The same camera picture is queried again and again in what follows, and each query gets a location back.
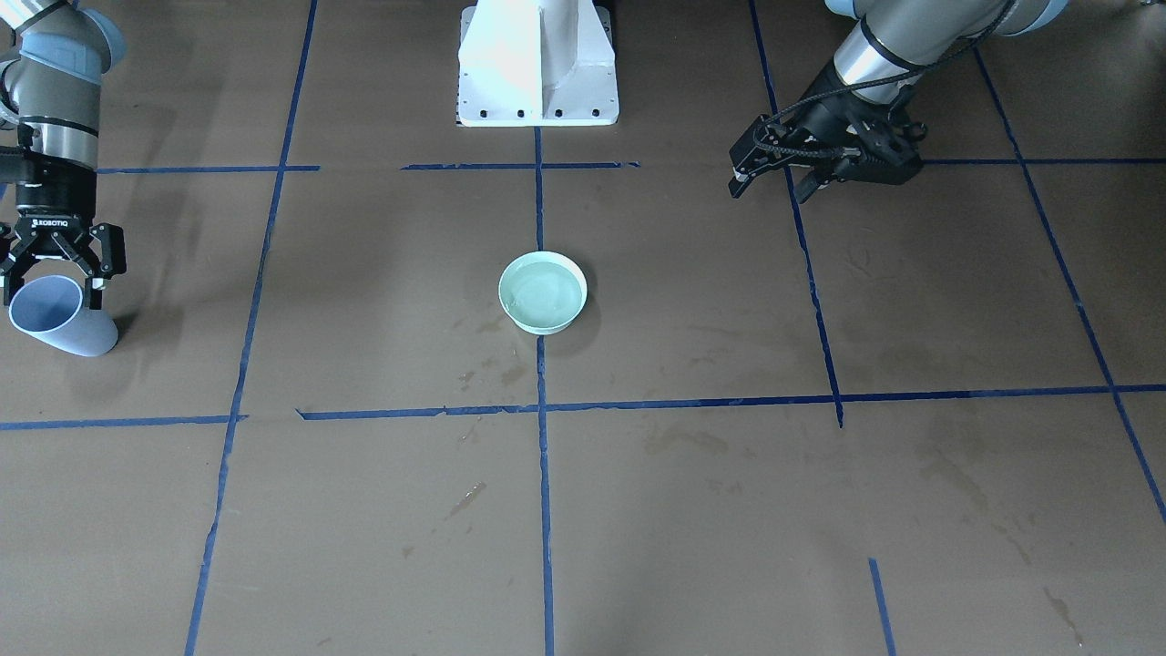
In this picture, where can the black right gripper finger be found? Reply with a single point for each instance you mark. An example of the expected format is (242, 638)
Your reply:
(22, 248)
(102, 257)

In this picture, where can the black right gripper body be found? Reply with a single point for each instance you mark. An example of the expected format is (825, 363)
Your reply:
(60, 199)

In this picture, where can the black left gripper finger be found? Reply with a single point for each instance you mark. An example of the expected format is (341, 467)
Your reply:
(767, 145)
(817, 178)

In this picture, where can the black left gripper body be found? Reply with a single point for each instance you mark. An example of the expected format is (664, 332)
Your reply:
(827, 117)

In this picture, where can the light blue plastic cup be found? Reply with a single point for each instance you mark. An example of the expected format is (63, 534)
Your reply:
(52, 310)

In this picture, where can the mint green bowl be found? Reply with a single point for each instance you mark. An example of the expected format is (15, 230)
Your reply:
(542, 292)

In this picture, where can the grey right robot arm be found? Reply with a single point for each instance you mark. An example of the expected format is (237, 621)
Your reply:
(52, 82)

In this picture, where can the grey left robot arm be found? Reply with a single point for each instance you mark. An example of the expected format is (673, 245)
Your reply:
(900, 41)

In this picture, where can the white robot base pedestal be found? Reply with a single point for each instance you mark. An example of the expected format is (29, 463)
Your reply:
(537, 63)

